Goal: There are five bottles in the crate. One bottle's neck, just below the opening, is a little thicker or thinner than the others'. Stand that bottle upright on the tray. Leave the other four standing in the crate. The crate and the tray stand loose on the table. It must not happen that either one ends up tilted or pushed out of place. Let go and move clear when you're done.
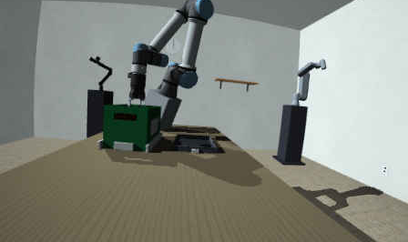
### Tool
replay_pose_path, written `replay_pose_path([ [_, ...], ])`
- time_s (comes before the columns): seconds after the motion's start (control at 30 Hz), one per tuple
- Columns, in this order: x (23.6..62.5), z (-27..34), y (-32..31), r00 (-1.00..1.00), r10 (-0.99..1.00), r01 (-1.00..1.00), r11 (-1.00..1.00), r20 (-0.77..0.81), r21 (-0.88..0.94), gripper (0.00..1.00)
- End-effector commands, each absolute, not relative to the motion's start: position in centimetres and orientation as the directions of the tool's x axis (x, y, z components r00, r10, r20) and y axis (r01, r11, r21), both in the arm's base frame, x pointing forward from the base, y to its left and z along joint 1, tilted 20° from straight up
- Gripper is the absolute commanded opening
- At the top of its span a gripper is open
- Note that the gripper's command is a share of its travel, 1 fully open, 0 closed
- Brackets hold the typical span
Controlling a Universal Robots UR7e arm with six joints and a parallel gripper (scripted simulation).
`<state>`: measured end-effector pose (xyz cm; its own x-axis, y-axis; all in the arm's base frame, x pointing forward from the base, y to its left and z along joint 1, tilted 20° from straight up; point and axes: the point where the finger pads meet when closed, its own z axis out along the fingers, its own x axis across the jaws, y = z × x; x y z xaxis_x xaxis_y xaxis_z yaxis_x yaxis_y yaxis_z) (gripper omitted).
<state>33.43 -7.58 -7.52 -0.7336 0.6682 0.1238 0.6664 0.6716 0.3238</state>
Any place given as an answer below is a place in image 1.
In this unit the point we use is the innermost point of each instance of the green plastic crate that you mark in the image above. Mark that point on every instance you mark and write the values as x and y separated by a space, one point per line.
139 132

